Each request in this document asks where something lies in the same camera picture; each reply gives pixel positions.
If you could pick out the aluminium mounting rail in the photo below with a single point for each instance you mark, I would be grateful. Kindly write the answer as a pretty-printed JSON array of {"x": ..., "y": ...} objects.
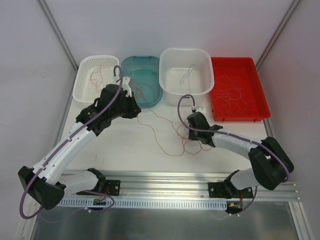
[{"x": 187, "y": 186}]

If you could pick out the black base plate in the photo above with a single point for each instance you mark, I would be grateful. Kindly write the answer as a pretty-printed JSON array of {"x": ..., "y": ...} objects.
[
  {"x": 221, "y": 190},
  {"x": 107, "y": 187}
]

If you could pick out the red plastic tray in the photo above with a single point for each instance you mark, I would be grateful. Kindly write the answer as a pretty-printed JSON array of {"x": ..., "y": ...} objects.
[{"x": 237, "y": 95}]

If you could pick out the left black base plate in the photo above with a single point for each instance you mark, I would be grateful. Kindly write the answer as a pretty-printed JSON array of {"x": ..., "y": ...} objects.
[{"x": 107, "y": 187}]

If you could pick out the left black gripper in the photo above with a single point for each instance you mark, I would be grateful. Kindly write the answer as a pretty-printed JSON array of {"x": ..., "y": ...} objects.
[{"x": 132, "y": 107}]

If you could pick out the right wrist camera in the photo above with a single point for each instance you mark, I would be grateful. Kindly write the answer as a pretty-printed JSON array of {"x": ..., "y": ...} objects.
[{"x": 199, "y": 109}]

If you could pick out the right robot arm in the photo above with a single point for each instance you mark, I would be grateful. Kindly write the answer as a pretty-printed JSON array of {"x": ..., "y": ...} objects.
[{"x": 270, "y": 165}]

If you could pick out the white perforated basket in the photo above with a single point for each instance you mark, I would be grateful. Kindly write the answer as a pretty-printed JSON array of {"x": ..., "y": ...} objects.
[{"x": 94, "y": 73}]

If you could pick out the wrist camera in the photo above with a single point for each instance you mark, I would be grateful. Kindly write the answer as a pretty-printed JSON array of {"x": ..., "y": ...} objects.
[
  {"x": 126, "y": 84},
  {"x": 199, "y": 109}
]

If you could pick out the white slotted cable duct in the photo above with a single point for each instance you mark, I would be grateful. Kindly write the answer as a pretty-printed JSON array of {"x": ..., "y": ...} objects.
[{"x": 92, "y": 202}]

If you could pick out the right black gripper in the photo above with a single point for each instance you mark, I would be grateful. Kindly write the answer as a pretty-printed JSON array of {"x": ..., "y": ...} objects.
[{"x": 194, "y": 135}]

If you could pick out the white plastic tub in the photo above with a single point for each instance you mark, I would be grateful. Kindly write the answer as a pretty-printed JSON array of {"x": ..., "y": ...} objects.
[{"x": 185, "y": 71}]

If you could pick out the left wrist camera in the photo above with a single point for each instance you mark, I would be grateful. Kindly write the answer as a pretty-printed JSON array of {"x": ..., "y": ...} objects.
[{"x": 126, "y": 84}]

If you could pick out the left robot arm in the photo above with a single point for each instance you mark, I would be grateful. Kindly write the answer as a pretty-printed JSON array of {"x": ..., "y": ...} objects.
[{"x": 44, "y": 181}]

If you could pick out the teal transparent plastic bin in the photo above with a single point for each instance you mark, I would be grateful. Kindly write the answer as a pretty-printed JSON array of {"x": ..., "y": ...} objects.
[{"x": 144, "y": 73}]

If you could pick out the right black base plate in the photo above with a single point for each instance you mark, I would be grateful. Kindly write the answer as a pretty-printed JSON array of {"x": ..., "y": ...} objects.
[{"x": 221, "y": 190}]

